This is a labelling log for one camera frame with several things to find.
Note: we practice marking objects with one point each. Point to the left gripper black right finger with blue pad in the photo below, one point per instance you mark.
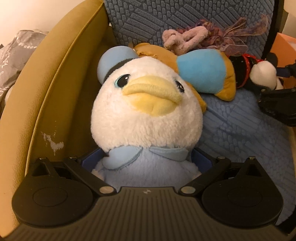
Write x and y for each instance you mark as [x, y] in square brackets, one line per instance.
[220, 176]

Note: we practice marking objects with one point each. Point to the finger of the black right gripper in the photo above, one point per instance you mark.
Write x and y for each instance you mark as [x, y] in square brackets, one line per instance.
[279, 104]

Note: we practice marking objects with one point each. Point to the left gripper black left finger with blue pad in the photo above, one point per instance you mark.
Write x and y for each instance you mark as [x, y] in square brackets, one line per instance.
[77, 173]

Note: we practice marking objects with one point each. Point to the black and white panda plush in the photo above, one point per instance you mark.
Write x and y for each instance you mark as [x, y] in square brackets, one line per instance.
[253, 72]

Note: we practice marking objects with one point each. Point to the purple ribbon flower bouquet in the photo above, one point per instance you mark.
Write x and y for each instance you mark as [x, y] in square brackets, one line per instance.
[230, 40]

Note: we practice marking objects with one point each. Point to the white duck plush blue outfit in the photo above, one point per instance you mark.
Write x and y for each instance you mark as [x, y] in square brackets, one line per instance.
[146, 119]

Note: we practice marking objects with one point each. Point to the pink plush bunny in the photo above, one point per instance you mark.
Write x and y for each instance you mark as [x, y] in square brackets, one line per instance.
[181, 43]

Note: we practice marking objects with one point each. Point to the blue textured seat cushion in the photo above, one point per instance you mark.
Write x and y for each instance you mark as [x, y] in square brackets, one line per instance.
[235, 129]

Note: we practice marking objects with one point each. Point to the pink cardboard box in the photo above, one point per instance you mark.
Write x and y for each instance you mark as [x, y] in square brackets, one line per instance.
[283, 54]

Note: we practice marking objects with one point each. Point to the brown and blue plush toy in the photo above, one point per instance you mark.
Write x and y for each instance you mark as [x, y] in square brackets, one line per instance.
[205, 71]

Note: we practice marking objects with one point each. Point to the grey patterned bedding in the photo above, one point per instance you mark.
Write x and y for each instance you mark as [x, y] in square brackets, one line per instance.
[14, 57]

